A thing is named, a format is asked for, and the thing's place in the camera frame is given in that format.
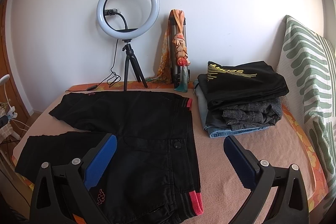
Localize folded black shirt yellow print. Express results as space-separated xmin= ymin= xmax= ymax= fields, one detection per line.
xmin=198 ymin=61 xmax=289 ymax=112

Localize white chair with clutter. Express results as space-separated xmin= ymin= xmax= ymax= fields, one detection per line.
xmin=1 ymin=74 xmax=30 ymax=171

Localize black pants with red trim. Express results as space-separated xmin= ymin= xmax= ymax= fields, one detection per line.
xmin=15 ymin=91 xmax=203 ymax=223

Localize orange patterned scarf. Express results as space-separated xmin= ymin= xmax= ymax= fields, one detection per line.
xmin=146 ymin=9 xmax=190 ymax=93

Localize folded grey tweed garment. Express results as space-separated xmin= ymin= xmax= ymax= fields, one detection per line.
xmin=220 ymin=97 xmax=282 ymax=131

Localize green white leaf pillow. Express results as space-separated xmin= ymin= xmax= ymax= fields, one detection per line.
xmin=277 ymin=15 xmax=335 ymax=205

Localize white ring light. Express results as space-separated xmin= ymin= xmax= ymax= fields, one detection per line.
xmin=96 ymin=0 xmax=160 ymax=40

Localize small black tripod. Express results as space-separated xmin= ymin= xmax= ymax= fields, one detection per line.
xmin=122 ymin=39 xmax=148 ymax=91

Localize black ring light cable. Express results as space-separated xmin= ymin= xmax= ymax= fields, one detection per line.
xmin=65 ymin=39 xmax=122 ymax=93

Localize pink bed cover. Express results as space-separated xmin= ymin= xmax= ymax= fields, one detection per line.
xmin=12 ymin=87 xmax=316 ymax=224

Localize folded light blue jeans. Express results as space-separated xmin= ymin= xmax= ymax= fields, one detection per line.
xmin=193 ymin=80 xmax=268 ymax=138

